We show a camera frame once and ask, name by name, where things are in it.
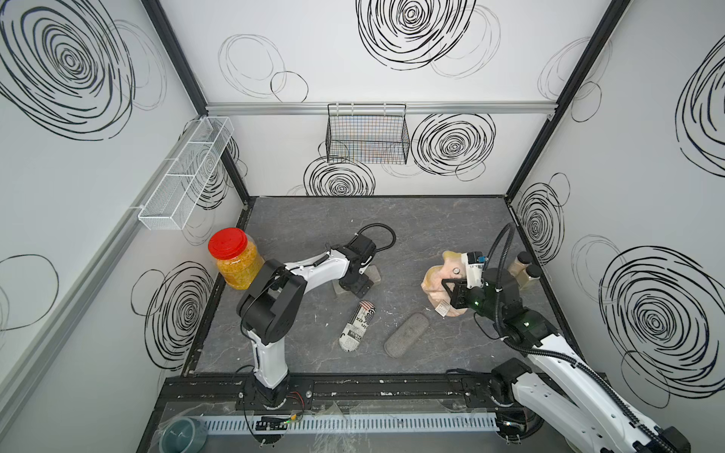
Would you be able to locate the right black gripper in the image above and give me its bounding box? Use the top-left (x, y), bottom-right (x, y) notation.
top-left (441, 276), bottom-right (501, 324)

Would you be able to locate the grey rectangular eyeglass case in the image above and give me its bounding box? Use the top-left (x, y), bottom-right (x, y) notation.
top-left (332, 265), bottom-right (381, 298)

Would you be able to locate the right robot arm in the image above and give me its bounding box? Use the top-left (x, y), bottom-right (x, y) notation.
top-left (440, 263), bottom-right (691, 452)

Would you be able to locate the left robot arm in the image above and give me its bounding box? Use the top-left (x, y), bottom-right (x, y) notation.
top-left (237, 232), bottom-right (381, 408)

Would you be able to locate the grey oval eyeglass case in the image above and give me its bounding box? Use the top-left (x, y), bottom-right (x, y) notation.
top-left (383, 313), bottom-right (430, 359)

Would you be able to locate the brown spice bottle far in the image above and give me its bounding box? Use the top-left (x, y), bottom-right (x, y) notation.
top-left (508, 251), bottom-right (534, 277)

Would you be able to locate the brown spice bottle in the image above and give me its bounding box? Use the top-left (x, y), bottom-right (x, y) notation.
top-left (508, 251), bottom-right (534, 277)
top-left (517, 264), bottom-right (543, 289)

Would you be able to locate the brown spice bottle near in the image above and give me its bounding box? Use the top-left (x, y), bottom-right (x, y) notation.
top-left (517, 264), bottom-right (543, 289)

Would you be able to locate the red lid yellow jar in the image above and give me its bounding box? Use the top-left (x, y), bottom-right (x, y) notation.
top-left (208, 228), bottom-right (264, 291)

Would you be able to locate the white mesh shelf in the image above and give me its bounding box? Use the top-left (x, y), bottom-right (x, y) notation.
top-left (138, 116), bottom-right (233, 230)

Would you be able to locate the teal tape roll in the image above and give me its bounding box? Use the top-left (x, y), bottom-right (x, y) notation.
top-left (159, 417), bottom-right (208, 453)

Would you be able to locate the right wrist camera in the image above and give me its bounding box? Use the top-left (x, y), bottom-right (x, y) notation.
top-left (461, 251), bottom-right (488, 289)

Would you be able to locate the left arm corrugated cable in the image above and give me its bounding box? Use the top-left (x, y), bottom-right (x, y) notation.
top-left (355, 222), bottom-right (398, 254)

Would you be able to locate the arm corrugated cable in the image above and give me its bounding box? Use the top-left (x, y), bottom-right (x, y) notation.
top-left (482, 223), bottom-right (675, 453)
top-left (355, 222), bottom-right (398, 254)

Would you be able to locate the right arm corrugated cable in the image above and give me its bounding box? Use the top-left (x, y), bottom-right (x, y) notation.
top-left (482, 223), bottom-right (675, 453)

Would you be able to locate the white slotted cable duct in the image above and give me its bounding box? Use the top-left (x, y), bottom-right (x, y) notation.
top-left (198, 413), bottom-right (500, 435)

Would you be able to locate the black wire basket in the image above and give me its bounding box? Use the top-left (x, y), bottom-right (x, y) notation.
top-left (325, 103), bottom-right (411, 165)

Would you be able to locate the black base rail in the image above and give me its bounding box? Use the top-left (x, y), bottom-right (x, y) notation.
top-left (156, 370), bottom-right (508, 411)

